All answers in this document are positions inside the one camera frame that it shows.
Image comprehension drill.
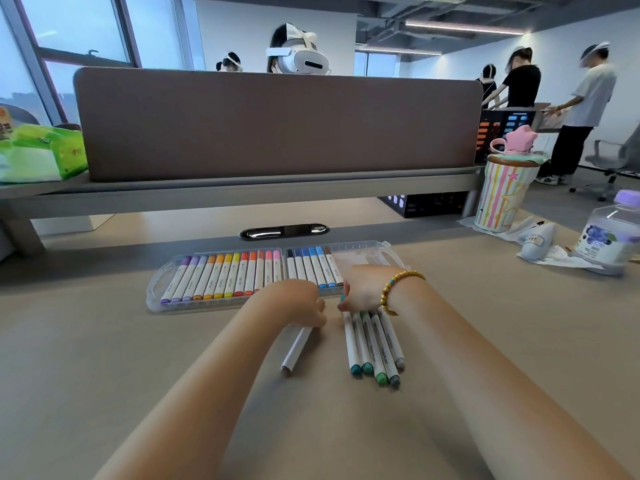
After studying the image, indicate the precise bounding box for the person's right hand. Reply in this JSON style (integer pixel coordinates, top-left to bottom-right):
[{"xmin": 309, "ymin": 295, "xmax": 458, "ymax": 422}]
[{"xmin": 337, "ymin": 264, "xmax": 397, "ymax": 315}]

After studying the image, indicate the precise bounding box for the white tissue paper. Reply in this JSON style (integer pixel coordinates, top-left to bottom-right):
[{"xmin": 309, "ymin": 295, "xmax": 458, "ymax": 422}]
[{"xmin": 457, "ymin": 214, "xmax": 606, "ymax": 271}]

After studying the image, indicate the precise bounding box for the brown fabric desk divider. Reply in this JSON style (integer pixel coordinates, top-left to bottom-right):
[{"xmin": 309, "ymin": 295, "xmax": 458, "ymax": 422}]
[{"xmin": 73, "ymin": 67, "xmax": 485, "ymax": 183}]

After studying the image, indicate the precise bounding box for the linear ceiling light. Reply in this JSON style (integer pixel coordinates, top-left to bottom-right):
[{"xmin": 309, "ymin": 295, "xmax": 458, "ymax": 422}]
[
  {"xmin": 355, "ymin": 45, "xmax": 442, "ymax": 57},
  {"xmin": 405, "ymin": 19, "xmax": 526, "ymax": 35}
]

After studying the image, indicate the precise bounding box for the light-brown-ended white marker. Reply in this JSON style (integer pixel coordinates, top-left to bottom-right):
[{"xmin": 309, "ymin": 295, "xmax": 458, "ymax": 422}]
[{"xmin": 279, "ymin": 325, "xmax": 315, "ymax": 378}]

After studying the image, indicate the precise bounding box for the grey office chair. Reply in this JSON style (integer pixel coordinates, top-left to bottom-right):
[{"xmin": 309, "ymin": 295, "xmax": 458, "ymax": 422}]
[{"xmin": 569, "ymin": 124, "xmax": 640, "ymax": 201}]

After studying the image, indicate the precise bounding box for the group of warm-coloured white markers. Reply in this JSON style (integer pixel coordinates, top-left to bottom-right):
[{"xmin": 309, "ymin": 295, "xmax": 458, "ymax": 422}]
[{"xmin": 159, "ymin": 249, "xmax": 283, "ymax": 304}]

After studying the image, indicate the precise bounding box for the clear bottle purple cap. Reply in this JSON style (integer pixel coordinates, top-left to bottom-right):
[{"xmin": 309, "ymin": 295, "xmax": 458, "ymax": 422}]
[{"xmin": 572, "ymin": 189, "xmax": 640, "ymax": 275}]

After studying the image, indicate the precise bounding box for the black smartphone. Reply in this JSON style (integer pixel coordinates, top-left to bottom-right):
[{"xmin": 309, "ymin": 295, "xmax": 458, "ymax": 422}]
[{"xmin": 239, "ymin": 223, "xmax": 331, "ymax": 241}]

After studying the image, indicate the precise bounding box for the white plush toy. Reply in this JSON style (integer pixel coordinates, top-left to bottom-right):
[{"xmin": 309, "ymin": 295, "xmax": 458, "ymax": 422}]
[{"xmin": 517, "ymin": 222, "xmax": 557, "ymax": 261}]

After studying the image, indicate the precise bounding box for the gold bead bracelet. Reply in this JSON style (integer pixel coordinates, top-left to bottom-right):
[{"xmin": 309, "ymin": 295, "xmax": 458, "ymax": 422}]
[{"xmin": 379, "ymin": 270, "xmax": 427, "ymax": 317}]

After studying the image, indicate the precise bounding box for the light-grey-ended white marker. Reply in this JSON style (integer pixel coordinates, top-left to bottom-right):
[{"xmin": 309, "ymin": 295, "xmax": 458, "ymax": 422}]
[{"xmin": 378, "ymin": 307, "xmax": 406, "ymax": 371}]

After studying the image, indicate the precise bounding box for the person's left forearm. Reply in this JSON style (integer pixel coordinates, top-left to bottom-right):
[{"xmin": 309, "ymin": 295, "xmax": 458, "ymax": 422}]
[{"xmin": 95, "ymin": 297, "xmax": 286, "ymax": 480}]

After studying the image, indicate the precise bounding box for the green tissue pack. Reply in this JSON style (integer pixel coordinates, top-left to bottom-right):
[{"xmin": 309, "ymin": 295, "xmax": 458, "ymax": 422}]
[{"xmin": 0, "ymin": 123, "xmax": 89, "ymax": 185}]

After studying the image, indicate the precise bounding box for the person's left hand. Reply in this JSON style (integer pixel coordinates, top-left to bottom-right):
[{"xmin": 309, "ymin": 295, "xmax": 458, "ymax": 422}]
[{"xmin": 259, "ymin": 279, "xmax": 327, "ymax": 329}]

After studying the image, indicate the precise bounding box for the grey desk riser shelf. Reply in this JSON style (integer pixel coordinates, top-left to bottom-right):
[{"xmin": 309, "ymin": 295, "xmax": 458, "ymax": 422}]
[{"xmin": 0, "ymin": 164, "xmax": 486, "ymax": 255}]

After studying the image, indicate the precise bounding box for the black plastic file rack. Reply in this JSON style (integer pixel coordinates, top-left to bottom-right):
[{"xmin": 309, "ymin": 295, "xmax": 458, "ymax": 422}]
[{"xmin": 475, "ymin": 108, "xmax": 539, "ymax": 163}]

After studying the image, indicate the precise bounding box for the clear plastic marker case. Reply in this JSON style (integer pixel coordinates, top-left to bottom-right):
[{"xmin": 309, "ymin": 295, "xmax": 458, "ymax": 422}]
[{"xmin": 145, "ymin": 239, "xmax": 401, "ymax": 314}]

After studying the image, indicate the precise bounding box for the teal-ended white marker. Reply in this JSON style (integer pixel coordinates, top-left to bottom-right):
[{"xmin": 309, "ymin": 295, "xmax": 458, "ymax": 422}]
[{"xmin": 342, "ymin": 310, "xmax": 362, "ymax": 378}]

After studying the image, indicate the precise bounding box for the sea-green-ended white marker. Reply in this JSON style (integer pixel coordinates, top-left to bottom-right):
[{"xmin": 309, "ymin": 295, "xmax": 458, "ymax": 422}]
[{"xmin": 352, "ymin": 312, "xmax": 375, "ymax": 375}]

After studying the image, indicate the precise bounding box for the dark window frame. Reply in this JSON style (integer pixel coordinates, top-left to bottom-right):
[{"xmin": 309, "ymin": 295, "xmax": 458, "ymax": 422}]
[{"xmin": 0, "ymin": 0, "xmax": 206, "ymax": 125}]

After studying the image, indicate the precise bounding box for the striped tumbler pink lid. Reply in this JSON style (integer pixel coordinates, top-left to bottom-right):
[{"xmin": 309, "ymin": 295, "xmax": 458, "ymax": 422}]
[{"xmin": 473, "ymin": 125, "xmax": 551, "ymax": 233}]

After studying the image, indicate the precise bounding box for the person's right forearm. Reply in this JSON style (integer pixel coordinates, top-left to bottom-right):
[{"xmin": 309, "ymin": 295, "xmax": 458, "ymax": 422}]
[{"xmin": 385, "ymin": 277, "xmax": 636, "ymax": 480}]

